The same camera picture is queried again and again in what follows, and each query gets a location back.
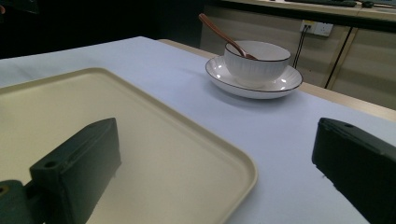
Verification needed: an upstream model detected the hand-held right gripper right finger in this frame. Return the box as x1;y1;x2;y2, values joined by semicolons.
311;117;396;224

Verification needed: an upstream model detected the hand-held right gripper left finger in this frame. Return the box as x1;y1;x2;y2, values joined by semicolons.
29;117;122;224

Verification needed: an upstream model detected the beige plastic tray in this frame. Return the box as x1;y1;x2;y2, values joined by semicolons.
0;67;259;224

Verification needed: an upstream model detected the white ribbed bowl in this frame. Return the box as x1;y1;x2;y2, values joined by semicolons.
223;40;292;89

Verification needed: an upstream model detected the white saucer plate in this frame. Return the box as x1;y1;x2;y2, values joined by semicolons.
205;55;304;100

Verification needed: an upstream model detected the brown wooden spoon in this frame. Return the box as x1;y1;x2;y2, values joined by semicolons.
198;12;259;61

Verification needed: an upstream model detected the light blue tablecloth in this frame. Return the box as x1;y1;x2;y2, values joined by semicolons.
0;35;396;224

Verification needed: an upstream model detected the beige cabinet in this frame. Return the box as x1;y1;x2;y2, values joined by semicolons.
199;0;396;110

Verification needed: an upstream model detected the black power cable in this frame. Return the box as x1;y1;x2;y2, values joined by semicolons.
292;25;311;69

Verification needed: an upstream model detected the white wall socket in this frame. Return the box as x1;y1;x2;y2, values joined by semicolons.
299;20;334;37

